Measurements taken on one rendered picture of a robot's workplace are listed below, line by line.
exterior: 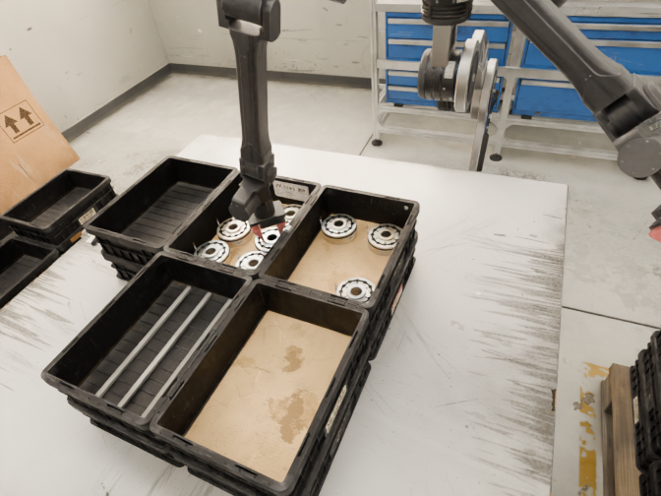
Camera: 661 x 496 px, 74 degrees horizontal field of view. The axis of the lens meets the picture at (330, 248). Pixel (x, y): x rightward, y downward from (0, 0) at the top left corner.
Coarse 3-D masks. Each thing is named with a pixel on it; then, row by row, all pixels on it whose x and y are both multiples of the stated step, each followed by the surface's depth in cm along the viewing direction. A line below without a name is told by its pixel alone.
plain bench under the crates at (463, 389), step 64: (384, 192) 164; (448, 192) 160; (512, 192) 157; (64, 256) 155; (448, 256) 137; (512, 256) 135; (0, 320) 136; (64, 320) 133; (448, 320) 120; (512, 320) 118; (0, 384) 119; (384, 384) 108; (448, 384) 107; (512, 384) 105; (0, 448) 106; (64, 448) 104; (128, 448) 103; (384, 448) 97; (448, 448) 96; (512, 448) 95
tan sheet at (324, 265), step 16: (368, 224) 132; (320, 240) 129; (352, 240) 127; (304, 256) 125; (320, 256) 124; (336, 256) 123; (352, 256) 123; (368, 256) 122; (384, 256) 122; (304, 272) 120; (320, 272) 120; (336, 272) 119; (352, 272) 119; (368, 272) 118; (320, 288) 115; (336, 288) 115
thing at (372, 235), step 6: (372, 228) 126; (378, 228) 125; (390, 228) 125; (396, 228) 125; (372, 234) 124; (396, 234) 123; (372, 240) 122; (378, 240) 122; (390, 240) 121; (396, 240) 122; (378, 246) 120; (384, 246) 120; (390, 246) 120
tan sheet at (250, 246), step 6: (282, 204) 143; (264, 228) 135; (216, 234) 135; (252, 240) 132; (240, 246) 130; (246, 246) 130; (252, 246) 130; (234, 252) 129; (240, 252) 128; (246, 252) 128; (234, 258) 127; (234, 264) 125
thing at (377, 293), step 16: (320, 192) 129; (352, 192) 128; (368, 192) 127; (416, 208) 120; (288, 240) 116; (400, 240) 111; (272, 256) 111; (384, 272) 104; (304, 288) 103; (384, 288) 103; (352, 304) 98; (368, 304) 97
